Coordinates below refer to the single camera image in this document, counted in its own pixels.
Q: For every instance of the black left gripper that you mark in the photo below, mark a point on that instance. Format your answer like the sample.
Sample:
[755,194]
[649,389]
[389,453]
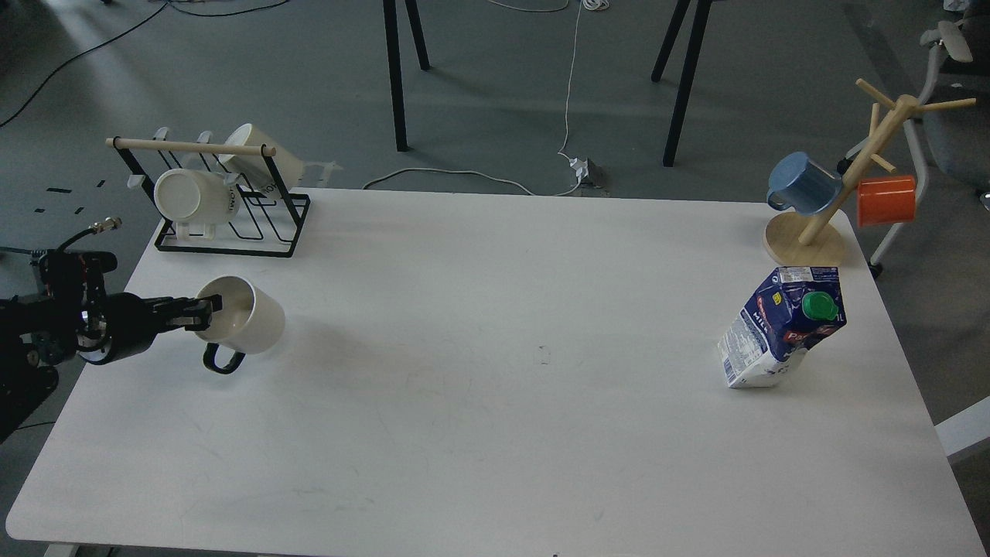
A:
[125,325]

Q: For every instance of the white mug black handle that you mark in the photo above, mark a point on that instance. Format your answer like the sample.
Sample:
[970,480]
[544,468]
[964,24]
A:
[249,321]

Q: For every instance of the blue white milk carton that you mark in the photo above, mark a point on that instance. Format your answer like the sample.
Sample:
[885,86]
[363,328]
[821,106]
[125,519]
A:
[790,312]

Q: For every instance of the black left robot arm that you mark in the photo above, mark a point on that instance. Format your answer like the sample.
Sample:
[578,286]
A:
[72,315]

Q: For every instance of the white mug front rack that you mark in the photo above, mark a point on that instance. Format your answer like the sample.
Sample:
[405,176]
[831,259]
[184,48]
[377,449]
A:
[188,197]

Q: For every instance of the black table legs left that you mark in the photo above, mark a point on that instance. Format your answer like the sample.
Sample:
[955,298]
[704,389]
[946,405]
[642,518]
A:
[390,25]

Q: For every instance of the black table legs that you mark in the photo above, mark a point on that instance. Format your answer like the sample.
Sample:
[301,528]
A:
[390,25]
[688,71]

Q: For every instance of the white power strip plug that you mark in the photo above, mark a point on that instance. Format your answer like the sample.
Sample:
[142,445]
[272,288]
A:
[587,173]

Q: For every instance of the black table legs right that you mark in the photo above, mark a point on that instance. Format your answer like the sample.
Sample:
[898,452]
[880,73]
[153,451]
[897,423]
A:
[688,71]

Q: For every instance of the blue mug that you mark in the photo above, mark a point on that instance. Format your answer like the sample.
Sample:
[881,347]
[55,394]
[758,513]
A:
[800,183]

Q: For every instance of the wooden mug tree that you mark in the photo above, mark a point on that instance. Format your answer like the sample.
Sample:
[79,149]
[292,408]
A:
[793,240]

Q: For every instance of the orange mug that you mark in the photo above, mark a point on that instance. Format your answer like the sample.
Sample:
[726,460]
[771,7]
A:
[886,200]

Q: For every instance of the black wire mug rack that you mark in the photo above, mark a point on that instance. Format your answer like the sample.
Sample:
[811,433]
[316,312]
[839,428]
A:
[272,215]

